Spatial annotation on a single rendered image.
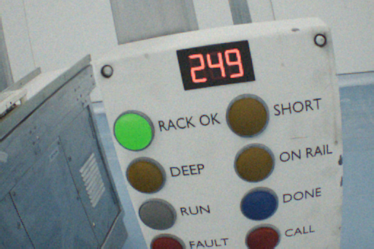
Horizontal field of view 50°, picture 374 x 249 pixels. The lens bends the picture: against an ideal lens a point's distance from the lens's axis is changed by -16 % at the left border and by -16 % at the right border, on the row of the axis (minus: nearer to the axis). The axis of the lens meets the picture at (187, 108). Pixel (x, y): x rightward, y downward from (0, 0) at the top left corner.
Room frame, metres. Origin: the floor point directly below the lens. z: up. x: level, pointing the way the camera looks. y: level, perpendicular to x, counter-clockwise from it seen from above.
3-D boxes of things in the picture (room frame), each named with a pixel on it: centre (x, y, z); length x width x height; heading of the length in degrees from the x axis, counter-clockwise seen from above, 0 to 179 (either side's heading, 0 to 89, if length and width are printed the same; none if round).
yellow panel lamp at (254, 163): (0.29, -0.04, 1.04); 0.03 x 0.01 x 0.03; 77
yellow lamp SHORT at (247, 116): (0.29, -0.04, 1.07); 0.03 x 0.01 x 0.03; 77
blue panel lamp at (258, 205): (0.29, -0.04, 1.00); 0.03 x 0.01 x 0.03; 77
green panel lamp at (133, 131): (0.31, 0.04, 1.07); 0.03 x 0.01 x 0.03; 77
